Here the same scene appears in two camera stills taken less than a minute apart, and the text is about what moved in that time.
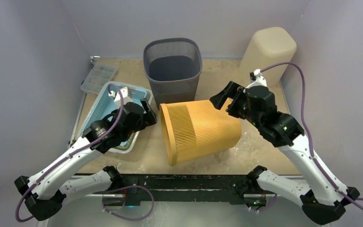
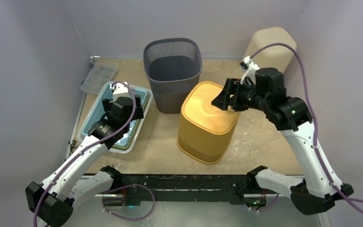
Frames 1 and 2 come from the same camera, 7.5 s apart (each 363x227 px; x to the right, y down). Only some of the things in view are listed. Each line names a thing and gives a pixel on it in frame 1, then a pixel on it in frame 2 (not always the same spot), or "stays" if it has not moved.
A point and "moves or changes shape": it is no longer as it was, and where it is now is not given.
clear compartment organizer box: (99, 74) stays
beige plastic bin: (268, 47) stays
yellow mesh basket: (191, 129) moves or changes shape
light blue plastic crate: (129, 140) to (98, 109)
